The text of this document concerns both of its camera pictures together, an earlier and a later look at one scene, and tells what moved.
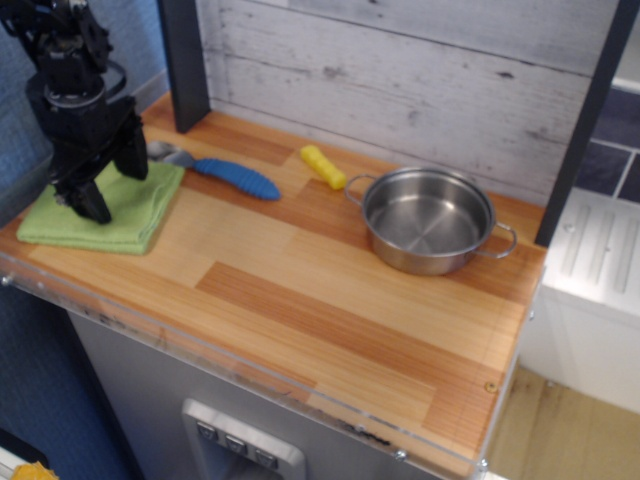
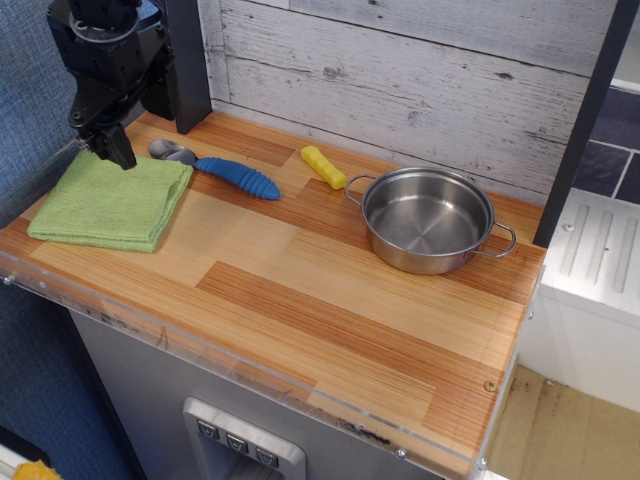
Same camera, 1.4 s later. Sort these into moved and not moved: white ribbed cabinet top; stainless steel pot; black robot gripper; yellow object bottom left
Moved: black robot gripper
Not moved: yellow object bottom left; white ribbed cabinet top; stainless steel pot
